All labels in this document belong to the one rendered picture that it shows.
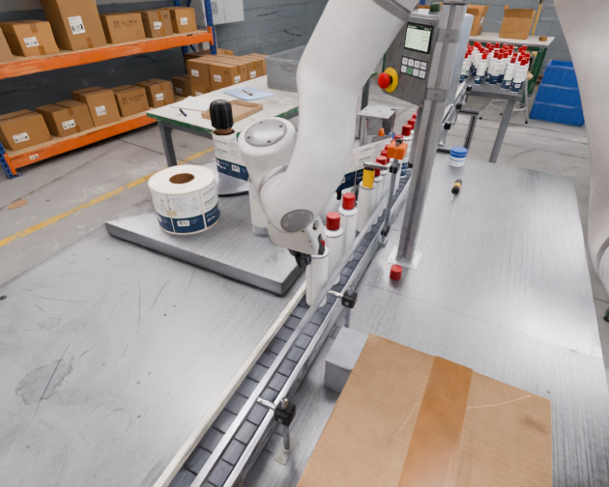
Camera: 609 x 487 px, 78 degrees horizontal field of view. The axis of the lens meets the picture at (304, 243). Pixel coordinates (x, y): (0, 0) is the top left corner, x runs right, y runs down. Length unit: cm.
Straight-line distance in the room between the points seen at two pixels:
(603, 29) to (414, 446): 48
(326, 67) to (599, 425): 85
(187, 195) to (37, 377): 57
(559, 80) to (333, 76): 526
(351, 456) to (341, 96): 42
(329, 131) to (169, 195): 77
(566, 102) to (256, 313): 513
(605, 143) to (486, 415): 33
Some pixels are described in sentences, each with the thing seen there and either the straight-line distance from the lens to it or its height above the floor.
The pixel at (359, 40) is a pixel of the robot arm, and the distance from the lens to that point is 49.
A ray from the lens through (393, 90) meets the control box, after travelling 106.
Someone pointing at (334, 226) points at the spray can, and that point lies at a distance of 90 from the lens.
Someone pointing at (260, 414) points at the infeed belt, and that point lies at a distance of 78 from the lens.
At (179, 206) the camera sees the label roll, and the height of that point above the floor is 98.
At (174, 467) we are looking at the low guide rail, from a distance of 73.
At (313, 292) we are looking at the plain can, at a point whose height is 93.
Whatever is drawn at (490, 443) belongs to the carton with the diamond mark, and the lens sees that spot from 53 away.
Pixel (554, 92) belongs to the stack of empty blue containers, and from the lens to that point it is 571.
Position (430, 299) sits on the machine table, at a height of 83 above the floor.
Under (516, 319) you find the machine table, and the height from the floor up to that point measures 83.
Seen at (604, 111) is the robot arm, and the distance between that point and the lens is 51.
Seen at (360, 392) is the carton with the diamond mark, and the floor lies 112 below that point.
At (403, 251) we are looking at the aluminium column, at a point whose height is 86.
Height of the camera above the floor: 156
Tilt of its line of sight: 36 degrees down
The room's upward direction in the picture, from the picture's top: straight up
